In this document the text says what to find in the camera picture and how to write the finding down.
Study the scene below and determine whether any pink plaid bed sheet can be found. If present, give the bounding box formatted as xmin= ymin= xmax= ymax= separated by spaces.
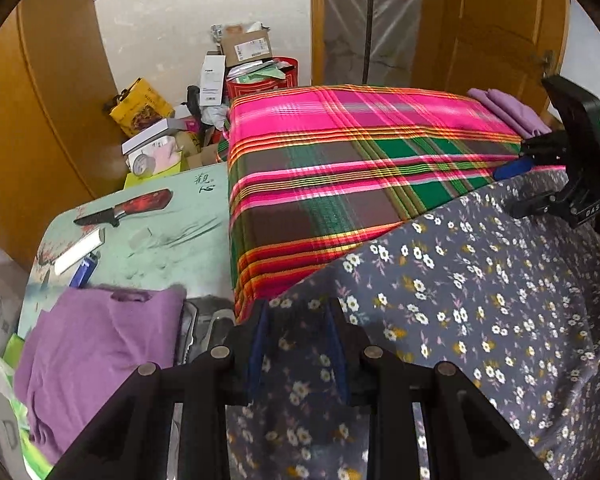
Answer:
xmin=227 ymin=86 xmax=524 ymax=320

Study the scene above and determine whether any cardboard box with label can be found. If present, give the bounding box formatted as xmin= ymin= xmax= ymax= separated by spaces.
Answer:
xmin=221 ymin=29 xmax=273 ymax=68

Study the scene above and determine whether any purple cloth on table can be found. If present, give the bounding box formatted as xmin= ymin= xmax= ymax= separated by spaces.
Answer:
xmin=14 ymin=285 xmax=186 ymax=464

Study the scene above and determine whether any blue lighter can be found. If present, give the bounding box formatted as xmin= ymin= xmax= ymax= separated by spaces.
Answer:
xmin=69 ymin=252 xmax=99 ymax=289

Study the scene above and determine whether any green painted side table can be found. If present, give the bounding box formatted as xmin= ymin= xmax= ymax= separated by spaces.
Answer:
xmin=18 ymin=162 xmax=234 ymax=338

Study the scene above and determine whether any white rectangular stick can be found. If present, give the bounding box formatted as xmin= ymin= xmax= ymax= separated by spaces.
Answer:
xmin=54 ymin=228 xmax=105 ymax=276

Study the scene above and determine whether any white flat box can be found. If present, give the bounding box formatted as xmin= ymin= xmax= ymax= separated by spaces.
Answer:
xmin=121 ymin=118 xmax=187 ymax=156

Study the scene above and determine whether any grey floral garment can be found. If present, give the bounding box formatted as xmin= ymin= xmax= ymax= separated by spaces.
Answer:
xmin=227 ymin=170 xmax=600 ymax=479

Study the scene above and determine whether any pink and white box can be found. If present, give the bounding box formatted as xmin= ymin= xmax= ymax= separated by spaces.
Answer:
xmin=126 ymin=136 xmax=181 ymax=178

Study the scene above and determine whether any yellow gift bag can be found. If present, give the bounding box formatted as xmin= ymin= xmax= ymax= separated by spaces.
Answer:
xmin=108 ymin=78 xmax=174 ymax=138

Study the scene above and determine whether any wooden wardrobe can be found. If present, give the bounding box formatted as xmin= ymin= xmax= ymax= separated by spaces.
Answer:
xmin=0 ymin=0 xmax=126 ymax=269

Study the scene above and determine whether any folded purple cloth on bed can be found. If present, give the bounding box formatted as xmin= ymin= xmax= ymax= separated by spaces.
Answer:
xmin=467 ymin=88 xmax=552 ymax=140

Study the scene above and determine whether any tall white box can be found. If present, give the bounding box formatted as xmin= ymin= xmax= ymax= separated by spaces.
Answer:
xmin=199 ymin=54 xmax=225 ymax=107

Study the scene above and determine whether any wooden door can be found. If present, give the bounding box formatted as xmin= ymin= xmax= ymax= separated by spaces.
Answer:
xmin=411 ymin=0 xmax=570 ymax=114

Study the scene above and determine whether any red handled knife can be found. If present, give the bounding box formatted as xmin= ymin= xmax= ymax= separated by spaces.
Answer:
xmin=73 ymin=188 xmax=173 ymax=228

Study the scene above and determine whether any grey zippered door curtain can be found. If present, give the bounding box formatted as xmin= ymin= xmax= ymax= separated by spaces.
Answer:
xmin=324 ymin=0 xmax=422 ymax=87

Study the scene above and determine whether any red round bin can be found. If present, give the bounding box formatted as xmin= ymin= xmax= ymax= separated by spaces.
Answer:
xmin=225 ymin=56 xmax=299 ymax=100

